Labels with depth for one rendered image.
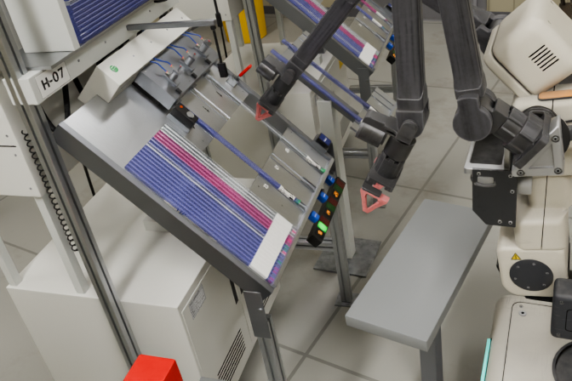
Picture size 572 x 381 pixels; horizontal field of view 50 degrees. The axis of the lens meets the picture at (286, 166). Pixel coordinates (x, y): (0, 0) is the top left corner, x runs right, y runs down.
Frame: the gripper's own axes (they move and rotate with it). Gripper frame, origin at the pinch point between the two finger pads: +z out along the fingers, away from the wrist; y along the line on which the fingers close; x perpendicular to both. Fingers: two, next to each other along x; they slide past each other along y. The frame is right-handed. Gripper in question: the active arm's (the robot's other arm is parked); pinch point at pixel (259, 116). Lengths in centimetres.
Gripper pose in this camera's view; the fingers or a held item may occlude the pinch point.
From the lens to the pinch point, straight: 210.5
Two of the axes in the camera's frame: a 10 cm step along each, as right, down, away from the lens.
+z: -5.1, 6.0, 6.2
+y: -3.1, 5.4, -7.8
